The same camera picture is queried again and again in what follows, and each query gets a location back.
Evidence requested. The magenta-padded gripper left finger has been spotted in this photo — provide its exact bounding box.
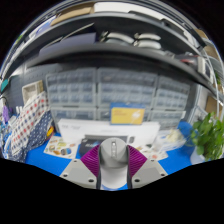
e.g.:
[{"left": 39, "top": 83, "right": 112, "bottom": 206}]
[{"left": 59, "top": 144, "right": 101, "bottom": 190}]

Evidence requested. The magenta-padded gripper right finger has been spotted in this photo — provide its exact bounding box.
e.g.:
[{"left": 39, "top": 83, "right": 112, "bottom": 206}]
[{"left": 126, "top": 145, "right": 168, "bottom": 189}]

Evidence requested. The white computer mouse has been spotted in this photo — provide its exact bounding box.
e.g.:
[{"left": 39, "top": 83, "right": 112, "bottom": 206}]
[{"left": 99, "top": 137, "right": 129, "bottom": 190}]

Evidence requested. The blue white glove box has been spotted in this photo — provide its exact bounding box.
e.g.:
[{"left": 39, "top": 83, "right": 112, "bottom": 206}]
[{"left": 154, "top": 128, "right": 188, "bottom": 151}]

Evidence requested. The white keyboard packaging box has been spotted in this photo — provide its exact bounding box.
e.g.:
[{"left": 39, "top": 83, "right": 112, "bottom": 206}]
[{"left": 57, "top": 118, "right": 161, "bottom": 148}]

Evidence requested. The yellow orange tool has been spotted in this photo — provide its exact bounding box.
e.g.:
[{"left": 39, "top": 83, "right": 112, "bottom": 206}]
[{"left": 45, "top": 125, "right": 55, "bottom": 138}]

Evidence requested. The dark blue dotted cloth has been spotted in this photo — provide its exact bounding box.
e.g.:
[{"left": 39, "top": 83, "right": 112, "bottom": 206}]
[{"left": 6, "top": 109, "right": 54, "bottom": 164}]

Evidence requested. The yellow and blue box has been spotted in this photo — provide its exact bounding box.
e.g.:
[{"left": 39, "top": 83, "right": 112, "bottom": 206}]
[{"left": 109, "top": 103, "right": 147, "bottom": 126}]

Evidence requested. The green plant in white pot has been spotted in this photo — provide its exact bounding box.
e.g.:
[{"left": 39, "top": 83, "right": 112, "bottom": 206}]
[{"left": 189, "top": 112, "right": 224, "bottom": 165}]

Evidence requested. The red white checked cloth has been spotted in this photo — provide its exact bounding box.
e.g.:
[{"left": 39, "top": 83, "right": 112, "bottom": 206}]
[{"left": 9, "top": 91, "right": 51, "bottom": 151}]

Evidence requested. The purple object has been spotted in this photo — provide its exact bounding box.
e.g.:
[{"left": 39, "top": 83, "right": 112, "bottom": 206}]
[{"left": 1, "top": 105, "right": 11, "bottom": 124}]

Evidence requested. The white plastic bin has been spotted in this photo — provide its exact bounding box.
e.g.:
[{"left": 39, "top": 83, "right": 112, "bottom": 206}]
[{"left": 21, "top": 79, "right": 44, "bottom": 103}]

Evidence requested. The teal object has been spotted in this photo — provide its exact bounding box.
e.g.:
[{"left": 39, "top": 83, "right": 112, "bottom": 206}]
[{"left": 0, "top": 78, "right": 10, "bottom": 94}]

